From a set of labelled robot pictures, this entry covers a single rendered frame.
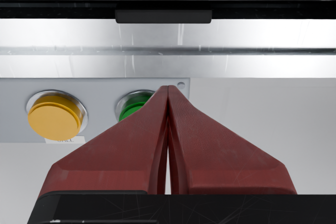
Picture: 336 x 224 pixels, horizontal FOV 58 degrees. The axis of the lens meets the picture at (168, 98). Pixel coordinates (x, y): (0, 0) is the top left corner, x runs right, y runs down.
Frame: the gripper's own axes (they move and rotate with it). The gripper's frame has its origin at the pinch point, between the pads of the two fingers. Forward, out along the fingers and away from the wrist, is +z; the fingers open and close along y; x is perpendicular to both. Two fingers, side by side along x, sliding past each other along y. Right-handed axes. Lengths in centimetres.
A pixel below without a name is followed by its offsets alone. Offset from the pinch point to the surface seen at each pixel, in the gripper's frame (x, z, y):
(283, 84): 11.5, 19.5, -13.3
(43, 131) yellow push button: 8.4, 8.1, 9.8
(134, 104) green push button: 6.0, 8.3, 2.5
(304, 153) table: 23.3, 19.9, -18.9
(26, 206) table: 35.5, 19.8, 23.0
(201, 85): 11.6, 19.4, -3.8
